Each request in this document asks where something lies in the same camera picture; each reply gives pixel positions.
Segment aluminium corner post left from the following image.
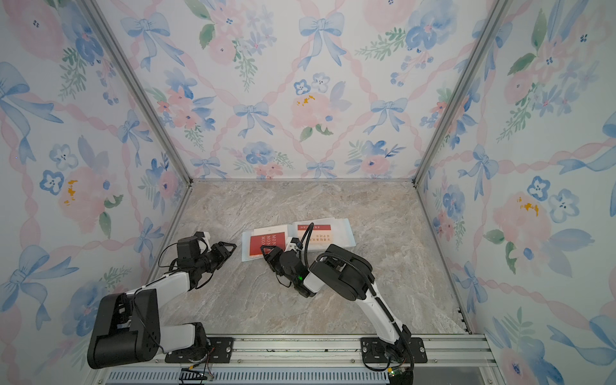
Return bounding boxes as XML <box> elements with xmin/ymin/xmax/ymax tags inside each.
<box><xmin>76</xmin><ymin>0</ymin><xmax>193</xmax><ymax>186</ymax></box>

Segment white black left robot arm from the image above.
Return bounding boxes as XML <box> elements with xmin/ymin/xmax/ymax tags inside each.
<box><xmin>87</xmin><ymin>232</ymin><xmax>237</xmax><ymax>369</ymax></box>

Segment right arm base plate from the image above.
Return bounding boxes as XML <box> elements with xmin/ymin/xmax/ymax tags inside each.
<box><xmin>359</xmin><ymin>337</ymin><xmax>428</xmax><ymax>366</ymax></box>

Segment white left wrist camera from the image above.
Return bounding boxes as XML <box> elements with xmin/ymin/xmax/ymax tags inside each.
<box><xmin>194</xmin><ymin>231</ymin><xmax>211</xmax><ymax>248</ymax></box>

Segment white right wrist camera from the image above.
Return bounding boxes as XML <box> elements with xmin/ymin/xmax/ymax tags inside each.
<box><xmin>285</xmin><ymin>237</ymin><xmax>301</xmax><ymax>252</ymax></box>

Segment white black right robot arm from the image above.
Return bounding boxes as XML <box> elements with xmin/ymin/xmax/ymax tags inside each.
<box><xmin>261</xmin><ymin>244</ymin><xmax>414</xmax><ymax>364</ymax></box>

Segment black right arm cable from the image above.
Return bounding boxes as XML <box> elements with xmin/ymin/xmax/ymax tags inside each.
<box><xmin>302</xmin><ymin>222</ymin><xmax>415</xmax><ymax>372</ymax></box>

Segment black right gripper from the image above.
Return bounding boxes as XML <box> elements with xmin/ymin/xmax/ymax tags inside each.
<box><xmin>261</xmin><ymin>244</ymin><xmax>298</xmax><ymax>287</ymax></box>

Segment aluminium corner post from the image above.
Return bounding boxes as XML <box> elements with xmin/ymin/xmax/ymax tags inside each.
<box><xmin>413</xmin><ymin>0</ymin><xmax>511</xmax><ymax>189</ymax></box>
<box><xmin>76</xmin><ymin>0</ymin><xmax>193</xmax><ymax>186</ymax></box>

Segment red money card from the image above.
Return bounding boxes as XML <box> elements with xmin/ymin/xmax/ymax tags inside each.
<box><xmin>249</xmin><ymin>232</ymin><xmax>287</xmax><ymax>258</ymax></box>

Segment aluminium corner post right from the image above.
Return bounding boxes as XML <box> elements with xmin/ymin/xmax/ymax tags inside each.
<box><xmin>413</xmin><ymin>0</ymin><xmax>511</xmax><ymax>189</ymax></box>

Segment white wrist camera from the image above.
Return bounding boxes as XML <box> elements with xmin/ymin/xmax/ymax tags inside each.
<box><xmin>194</xmin><ymin>231</ymin><xmax>211</xmax><ymax>248</ymax></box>
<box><xmin>285</xmin><ymin>237</ymin><xmax>301</xmax><ymax>252</ymax></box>

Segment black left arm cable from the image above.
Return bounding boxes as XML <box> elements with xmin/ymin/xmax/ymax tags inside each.
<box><xmin>156</xmin><ymin>237</ymin><xmax>213</xmax><ymax>290</ymax></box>

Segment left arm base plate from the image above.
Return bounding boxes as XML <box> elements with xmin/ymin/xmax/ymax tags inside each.
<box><xmin>165</xmin><ymin>337</ymin><xmax>235</xmax><ymax>364</ymax></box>

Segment red and cream card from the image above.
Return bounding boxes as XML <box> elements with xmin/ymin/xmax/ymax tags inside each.
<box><xmin>297</xmin><ymin>224</ymin><xmax>334</xmax><ymax>245</ymax></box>

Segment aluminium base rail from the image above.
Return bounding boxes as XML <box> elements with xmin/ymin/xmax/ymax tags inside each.
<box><xmin>85</xmin><ymin>335</ymin><xmax>505</xmax><ymax>384</ymax></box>

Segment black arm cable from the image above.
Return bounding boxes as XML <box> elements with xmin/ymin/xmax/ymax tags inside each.
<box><xmin>156</xmin><ymin>237</ymin><xmax>213</xmax><ymax>290</ymax></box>
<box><xmin>302</xmin><ymin>222</ymin><xmax>415</xmax><ymax>372</ymax></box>

